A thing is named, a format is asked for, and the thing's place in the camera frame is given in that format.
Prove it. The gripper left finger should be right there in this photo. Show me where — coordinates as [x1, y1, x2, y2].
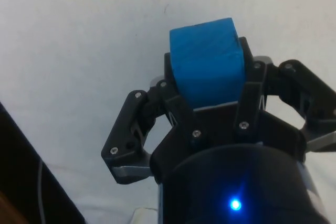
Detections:
[100, 51, 208, 185]

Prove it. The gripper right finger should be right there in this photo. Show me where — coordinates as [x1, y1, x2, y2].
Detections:
[233, 36, 336, 153]

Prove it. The blue cube block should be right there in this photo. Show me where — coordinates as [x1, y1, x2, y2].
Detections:
[169, 17, 246, 110]

